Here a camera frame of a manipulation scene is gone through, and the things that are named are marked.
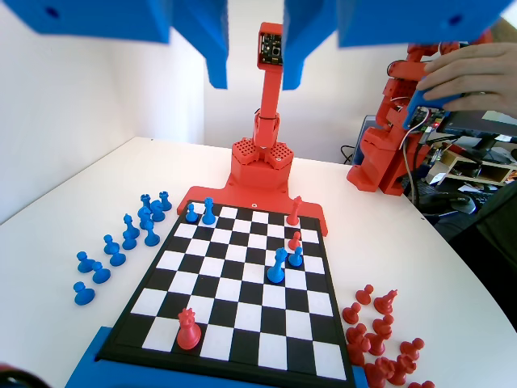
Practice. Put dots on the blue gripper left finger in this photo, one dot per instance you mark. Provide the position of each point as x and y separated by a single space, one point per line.
214 36

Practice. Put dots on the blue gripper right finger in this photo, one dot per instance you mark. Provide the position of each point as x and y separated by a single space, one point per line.
297 36

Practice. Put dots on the blue chess king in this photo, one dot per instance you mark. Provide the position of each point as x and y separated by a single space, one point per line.
276 266

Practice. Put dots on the red robot arm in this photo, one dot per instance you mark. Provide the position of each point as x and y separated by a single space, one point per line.
379 153

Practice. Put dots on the blue controller board housing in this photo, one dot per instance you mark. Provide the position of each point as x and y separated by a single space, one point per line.
416 107

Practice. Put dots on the blue chess rook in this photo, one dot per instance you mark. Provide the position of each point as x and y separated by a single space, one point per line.
145 200
165 202

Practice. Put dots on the blue chess queen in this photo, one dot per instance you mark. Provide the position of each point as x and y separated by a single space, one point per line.
208 212

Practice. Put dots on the red chess king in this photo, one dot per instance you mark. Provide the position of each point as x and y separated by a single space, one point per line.
295 214

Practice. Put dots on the blue chess pawn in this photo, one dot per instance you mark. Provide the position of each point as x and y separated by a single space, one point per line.
117 259
83 295
150 236
99 275
191 214
83 264
108 245
296 258

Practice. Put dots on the blue chess knight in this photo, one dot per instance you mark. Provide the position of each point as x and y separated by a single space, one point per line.
157 212
143 217

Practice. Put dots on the red chess pawn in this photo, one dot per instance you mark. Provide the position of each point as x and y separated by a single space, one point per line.
295 242
351 314
364 296

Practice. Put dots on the red chess queen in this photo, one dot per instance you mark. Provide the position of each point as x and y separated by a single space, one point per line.
187 333

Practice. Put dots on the red chess piece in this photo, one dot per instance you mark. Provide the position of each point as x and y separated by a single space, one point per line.
379 374
422 385
354 353
404 368
412 349
383 327
375 345
357 335

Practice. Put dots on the person's hand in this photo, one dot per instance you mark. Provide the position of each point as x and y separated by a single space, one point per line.
472 77

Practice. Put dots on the black computer monitor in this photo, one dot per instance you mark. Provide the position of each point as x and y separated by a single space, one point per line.
480 121

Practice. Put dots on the light wooden shelf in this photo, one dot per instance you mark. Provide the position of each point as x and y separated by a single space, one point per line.
484 167

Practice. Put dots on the black and white chessboard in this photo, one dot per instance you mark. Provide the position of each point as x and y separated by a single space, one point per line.
242 307

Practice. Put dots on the black office chair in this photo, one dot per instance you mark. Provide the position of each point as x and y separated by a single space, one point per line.
497 226

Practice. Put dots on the blue board base plate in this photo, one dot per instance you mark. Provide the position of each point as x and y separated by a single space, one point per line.
87 363

